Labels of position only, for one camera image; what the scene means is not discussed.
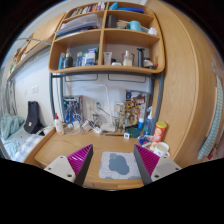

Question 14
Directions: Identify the small white cube clock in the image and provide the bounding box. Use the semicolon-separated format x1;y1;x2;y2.
124;133;130;139

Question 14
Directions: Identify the black pen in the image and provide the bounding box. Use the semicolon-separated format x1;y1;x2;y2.
106;134;124;136

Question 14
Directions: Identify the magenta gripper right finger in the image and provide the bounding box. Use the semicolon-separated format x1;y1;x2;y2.
133;143;182;186

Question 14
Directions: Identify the dark bottle on shelf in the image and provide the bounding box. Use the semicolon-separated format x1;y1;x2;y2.
64;53;73;68

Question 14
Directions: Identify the row of books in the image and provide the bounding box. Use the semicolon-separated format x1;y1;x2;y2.
70;2;107;17

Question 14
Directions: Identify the teal blanket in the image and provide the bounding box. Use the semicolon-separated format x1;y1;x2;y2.
0;114;24;140

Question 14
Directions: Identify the stack of papers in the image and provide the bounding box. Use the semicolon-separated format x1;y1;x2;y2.
55;14;102;36

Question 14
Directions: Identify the blue robot figure box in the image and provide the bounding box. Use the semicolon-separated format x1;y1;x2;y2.
63;97;79;124

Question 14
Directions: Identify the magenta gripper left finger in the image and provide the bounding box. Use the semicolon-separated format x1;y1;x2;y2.
44;143;94;187

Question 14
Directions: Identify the white mug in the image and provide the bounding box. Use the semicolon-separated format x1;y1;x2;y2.
154;142;170;157

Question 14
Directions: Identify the wooden wall shelf unit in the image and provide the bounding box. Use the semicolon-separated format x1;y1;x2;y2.
48;2;165;75

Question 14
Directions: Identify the black thermos bottle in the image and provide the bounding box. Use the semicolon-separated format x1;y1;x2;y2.
137;48;145;68

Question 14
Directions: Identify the white desk lamp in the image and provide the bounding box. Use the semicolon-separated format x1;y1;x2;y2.
101;84;115;132

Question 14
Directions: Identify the black backpack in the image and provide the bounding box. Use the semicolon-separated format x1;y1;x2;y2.
24;101;43;134

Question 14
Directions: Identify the clear bottle on shelf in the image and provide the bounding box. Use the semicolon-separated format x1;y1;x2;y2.
123;50;133;66

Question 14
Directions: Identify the light blue cup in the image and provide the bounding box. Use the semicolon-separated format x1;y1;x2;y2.
130;20;141;31

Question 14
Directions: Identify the white tube on shelf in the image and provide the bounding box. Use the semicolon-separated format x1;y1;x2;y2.
104;52;112;65

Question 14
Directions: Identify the white glue bottle red cap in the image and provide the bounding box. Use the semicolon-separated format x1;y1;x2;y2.
54;113;64;135

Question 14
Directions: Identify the wooden wardrobe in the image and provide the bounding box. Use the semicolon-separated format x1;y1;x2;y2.
148;0;224;167

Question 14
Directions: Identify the blue spray bottle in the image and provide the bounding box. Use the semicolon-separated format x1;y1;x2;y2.
143;107;153;135

